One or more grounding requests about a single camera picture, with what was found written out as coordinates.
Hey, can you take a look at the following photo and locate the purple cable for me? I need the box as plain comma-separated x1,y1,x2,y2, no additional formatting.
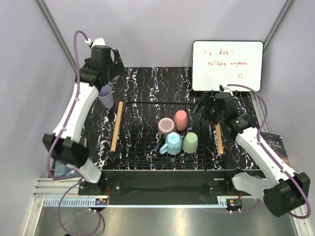
206,84,311,219
46,30,102,234

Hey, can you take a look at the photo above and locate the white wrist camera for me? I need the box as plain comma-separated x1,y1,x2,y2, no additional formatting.
85,38,106,49
220,85,233,95

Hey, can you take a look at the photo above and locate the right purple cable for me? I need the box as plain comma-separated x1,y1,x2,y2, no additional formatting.
206,84,311,219

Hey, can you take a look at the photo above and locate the lavender plastic cup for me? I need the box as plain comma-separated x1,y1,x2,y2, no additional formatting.
98,85,114,109

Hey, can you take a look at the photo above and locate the left wooden rack handle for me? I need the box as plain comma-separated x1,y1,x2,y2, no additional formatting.
110,101,124,152

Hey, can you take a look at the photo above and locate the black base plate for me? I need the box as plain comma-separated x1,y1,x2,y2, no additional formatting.
78,170,239,207

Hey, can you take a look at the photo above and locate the black wire dish rack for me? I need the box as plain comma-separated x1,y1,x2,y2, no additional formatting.
105,102,222,170

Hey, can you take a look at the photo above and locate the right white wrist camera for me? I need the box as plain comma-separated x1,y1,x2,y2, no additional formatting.
220,85,233,95

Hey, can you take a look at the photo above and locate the mauve ceramic mug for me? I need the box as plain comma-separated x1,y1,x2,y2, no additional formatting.
157,118,175,137

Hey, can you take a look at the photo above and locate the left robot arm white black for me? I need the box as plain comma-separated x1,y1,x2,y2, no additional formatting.
42,44,125,195

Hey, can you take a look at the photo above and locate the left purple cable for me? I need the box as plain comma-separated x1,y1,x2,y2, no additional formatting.
46,30,102,234

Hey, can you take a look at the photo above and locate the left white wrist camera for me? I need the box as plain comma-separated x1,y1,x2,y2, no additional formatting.
85,38,106,49

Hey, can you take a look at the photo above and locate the light blue ceramic mug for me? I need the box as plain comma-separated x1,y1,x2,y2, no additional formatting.
159,132,182,155

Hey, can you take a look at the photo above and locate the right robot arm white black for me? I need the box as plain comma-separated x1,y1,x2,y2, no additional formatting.
193,90,311,219

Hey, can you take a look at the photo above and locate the right wooden rack handle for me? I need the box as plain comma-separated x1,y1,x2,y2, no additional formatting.
215,123,224,155

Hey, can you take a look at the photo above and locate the Nineteen Eighty-Four book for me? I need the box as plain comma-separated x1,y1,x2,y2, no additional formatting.
50,137,87,182

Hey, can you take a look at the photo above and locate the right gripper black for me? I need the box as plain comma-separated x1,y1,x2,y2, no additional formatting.
189,91,224,125

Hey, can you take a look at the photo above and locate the pink plastic cup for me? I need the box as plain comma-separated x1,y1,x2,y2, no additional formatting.
173,110,188,131

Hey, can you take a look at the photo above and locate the wooden rack handle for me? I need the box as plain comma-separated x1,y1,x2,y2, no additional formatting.
110,101,124,152
215,123,224,155

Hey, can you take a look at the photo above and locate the Tale of Two Cities book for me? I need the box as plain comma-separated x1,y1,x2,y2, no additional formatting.
261,132,291,166

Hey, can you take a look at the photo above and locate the black marble pattern mat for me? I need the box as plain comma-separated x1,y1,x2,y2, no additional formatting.
81,67,257,170

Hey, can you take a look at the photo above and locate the white whiteboard black frame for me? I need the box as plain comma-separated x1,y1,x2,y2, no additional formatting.
191,40,264,91

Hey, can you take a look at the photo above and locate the green plastic cup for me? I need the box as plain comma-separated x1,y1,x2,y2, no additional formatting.
182,132,198,153

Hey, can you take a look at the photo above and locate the white cable duct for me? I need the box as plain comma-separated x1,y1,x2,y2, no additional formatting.
43,197,108,207

